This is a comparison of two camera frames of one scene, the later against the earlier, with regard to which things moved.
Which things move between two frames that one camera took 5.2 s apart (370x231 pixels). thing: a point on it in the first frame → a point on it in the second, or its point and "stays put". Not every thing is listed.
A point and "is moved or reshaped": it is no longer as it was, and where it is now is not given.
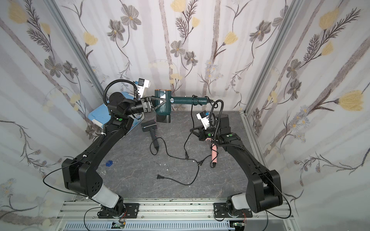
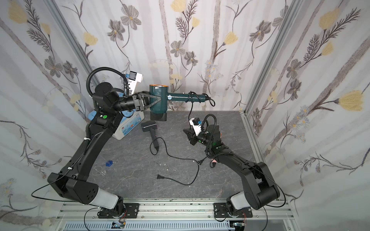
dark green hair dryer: [163, 113] is moved or reshaped
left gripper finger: [159, 106] → [152, 104]
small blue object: [109, 163] stays put
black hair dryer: [151, 125] stays put
